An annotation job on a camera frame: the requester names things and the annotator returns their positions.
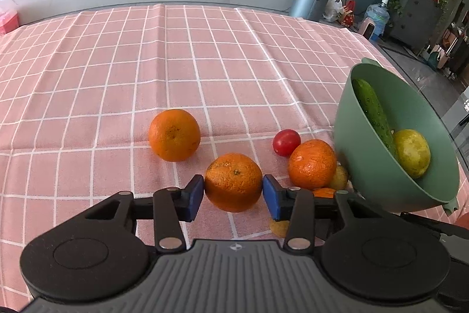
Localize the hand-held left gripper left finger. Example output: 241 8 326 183
75 174 205 253

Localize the pink storage container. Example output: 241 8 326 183
0 7 21 37

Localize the red tomato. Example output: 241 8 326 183
272 129 302 157

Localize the green plastic bowl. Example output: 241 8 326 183
333 57 460 216

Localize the orange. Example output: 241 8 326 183
204 153 264 213
148 109 201 163
288 139 338 191

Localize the yellow-green pear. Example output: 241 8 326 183
393 129 431 179

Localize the grey drawer cabinet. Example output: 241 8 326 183
388 0 449 53

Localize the red gift bag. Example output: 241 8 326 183
339 0 356 28

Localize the green cucumber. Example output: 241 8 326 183
352 78 398 160

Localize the white plastic bag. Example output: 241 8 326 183
322 0 344 23

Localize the small yellow-green fruit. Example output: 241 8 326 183
327 164 349 191

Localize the blue water bottle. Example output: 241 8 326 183
361 0 390 41

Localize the pink checked tablecloth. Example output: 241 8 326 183
0 4 440 310

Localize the small yellow-orange fruit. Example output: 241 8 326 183
269 219 290 237

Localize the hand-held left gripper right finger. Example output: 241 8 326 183
263 174 385 251

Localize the small pink heater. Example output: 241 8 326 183
358 17 376 39

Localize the small mandarin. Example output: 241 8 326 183
312 187 337 199

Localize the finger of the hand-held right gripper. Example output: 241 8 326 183
400 211 469 237

